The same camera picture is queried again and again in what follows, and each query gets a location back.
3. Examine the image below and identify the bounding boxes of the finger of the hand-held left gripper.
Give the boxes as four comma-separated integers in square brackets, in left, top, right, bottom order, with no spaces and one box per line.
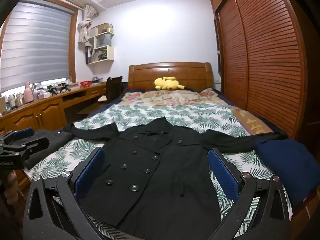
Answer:
[5,137,50,156]
[10,127,35,141]

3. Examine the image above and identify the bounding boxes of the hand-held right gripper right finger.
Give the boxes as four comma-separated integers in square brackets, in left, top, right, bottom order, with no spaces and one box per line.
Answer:
[207,148,292,240]

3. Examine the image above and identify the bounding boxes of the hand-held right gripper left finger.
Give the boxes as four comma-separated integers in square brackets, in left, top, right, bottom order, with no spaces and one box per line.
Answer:
[24,147,105,240]

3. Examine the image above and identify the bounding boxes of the black buttoned coat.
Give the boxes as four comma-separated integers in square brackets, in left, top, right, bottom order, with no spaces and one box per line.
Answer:
[61,117,288,234]

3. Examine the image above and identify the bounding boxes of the person's left hand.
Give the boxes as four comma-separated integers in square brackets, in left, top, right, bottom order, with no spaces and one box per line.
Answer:
[5,172,18,199]

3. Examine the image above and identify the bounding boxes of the folded dark grey garment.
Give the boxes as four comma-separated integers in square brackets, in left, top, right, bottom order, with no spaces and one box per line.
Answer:
[24,130,73,170]

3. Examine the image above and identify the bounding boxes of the wooden desk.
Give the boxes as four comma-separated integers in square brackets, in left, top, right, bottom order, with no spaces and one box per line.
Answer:
[0,81,108,137]

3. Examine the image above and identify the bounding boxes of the pink bottle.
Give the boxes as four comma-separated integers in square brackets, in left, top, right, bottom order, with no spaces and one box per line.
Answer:
[24,82,34,103]

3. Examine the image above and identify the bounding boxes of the black tools on desk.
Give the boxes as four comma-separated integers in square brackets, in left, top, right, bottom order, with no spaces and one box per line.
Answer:
[46,83,72,96]

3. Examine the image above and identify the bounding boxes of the brown patterned bed mat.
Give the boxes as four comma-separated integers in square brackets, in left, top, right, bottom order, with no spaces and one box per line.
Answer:
[229,104,273,136]

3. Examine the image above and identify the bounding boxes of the folded navy garment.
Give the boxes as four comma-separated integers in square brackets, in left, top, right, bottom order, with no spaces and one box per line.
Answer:
[254,139,318,207]

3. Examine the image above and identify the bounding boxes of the leaf print bedsheet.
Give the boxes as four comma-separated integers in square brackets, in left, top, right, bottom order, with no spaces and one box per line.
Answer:
[27,104,292,240]

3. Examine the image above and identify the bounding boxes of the grey window blind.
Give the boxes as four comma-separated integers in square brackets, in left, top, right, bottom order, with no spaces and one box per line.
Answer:
[0,1,72,93]

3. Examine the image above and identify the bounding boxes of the dark wooden chair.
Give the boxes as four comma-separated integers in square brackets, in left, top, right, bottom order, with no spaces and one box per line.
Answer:
[97,76,124,105]

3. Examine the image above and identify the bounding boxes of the floral pillow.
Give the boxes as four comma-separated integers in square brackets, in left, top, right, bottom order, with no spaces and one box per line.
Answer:
[120,87,225,110]

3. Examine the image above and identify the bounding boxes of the yellow plush toy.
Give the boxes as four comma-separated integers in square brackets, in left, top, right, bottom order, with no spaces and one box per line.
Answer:
[154,76,185,91]

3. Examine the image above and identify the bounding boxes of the wooden bed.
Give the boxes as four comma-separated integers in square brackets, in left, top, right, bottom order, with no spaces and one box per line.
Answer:
[15,62,316,240]

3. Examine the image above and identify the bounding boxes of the wooden slatted wardrobe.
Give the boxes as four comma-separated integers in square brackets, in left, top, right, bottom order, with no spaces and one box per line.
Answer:
[210,0,310,140]

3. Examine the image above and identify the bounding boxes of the white wall shelf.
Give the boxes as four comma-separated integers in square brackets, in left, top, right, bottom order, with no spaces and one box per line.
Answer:
[86,22,115,64]

